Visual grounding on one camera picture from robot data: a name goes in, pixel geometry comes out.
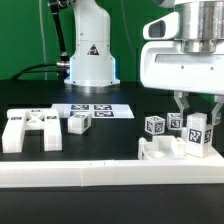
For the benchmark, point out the white tag base sheet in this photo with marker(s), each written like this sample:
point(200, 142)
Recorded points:
point(107, 111)

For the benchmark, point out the white U-shaped obstacle frame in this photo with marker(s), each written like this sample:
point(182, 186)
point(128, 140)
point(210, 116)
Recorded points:
point(109, 172)

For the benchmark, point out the white chair seat part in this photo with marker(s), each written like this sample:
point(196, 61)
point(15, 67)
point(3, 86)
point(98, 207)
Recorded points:
point(171, 148)

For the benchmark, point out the white chair back part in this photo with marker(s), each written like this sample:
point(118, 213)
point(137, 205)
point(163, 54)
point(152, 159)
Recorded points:
point(21, 120)

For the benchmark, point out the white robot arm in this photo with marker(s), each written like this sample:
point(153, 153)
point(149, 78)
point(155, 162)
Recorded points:
point(184, 50)

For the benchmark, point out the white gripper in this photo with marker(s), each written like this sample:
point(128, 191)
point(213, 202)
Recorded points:
point(163, 65)

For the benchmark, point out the white tagged cube nut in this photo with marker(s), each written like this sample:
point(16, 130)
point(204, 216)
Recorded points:
point(154, 125)
point(174, 121)

